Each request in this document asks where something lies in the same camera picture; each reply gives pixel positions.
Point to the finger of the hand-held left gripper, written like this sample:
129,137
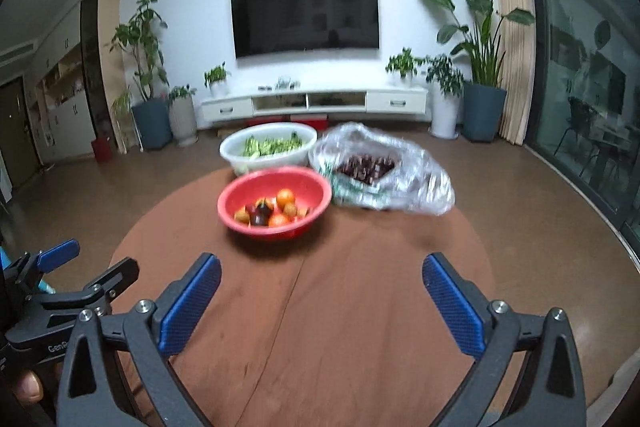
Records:
60,253
115,279

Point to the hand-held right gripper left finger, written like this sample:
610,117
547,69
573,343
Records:
192,302

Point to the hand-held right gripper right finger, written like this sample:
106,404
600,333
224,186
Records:
452,302

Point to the orange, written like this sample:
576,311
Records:
286,197
241,214
278,220

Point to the red plastic basin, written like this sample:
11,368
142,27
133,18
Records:
235,197

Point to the person's left hand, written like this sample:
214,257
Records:
26,387

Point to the red bin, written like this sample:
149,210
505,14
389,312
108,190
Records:
102,151

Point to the clear plastic bag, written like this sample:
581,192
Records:
420,187

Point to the dark door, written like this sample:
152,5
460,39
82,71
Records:
17,127

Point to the white cupboard unit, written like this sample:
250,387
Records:
65,107

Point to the white plastic basin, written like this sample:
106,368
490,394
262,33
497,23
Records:
235,157

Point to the tall leafy plant blue pot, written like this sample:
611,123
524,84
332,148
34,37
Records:
152,127

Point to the small plant on stand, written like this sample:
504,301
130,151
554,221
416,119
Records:
122,107

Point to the pile of dark cherries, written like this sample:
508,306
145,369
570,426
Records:
365,167

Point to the plant in ribbed grey pot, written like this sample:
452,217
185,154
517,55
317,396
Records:
182,122

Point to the pile of leafy greens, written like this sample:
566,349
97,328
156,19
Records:
272,146

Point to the bushy plant tall white pot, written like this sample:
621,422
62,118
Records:
444,112

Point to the large-leaf plant blue pot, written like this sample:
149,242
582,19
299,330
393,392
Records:
482,112

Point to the dark tall cabinet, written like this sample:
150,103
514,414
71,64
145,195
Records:
90,57

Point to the white television cabinet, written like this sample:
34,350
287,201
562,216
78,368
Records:
390,102

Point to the red flat box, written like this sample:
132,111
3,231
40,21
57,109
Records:
310,123

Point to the small plant in white pot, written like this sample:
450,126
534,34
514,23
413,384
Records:
216,77
404,63

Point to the beige curtain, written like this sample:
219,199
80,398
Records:
515,82

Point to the glass sliding door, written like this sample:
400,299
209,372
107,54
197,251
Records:
575,82

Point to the black wall television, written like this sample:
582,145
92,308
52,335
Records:
305,14

